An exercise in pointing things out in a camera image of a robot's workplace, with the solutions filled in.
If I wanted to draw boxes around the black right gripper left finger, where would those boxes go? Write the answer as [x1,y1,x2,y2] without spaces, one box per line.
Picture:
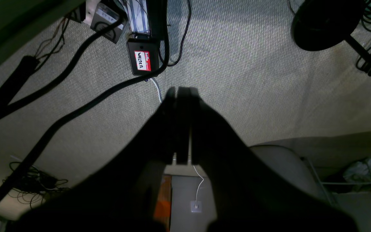
[9,87,176,232]

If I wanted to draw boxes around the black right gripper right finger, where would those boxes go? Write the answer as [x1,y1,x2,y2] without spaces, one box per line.
[176,87,358,232]

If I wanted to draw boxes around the black box with name tag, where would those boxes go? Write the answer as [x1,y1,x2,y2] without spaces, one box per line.
[126,38,160,76]

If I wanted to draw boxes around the black round stand base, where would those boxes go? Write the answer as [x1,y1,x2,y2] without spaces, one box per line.
[291,0,371,68]

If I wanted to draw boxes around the white cable with plug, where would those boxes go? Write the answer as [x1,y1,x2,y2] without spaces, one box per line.
[150,77,205,214]

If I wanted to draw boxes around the tangled thin black cables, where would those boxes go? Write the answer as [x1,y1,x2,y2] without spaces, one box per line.
[2,155,71,209]

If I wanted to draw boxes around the thick black cable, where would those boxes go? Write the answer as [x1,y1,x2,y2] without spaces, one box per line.
[0,0,170,223]

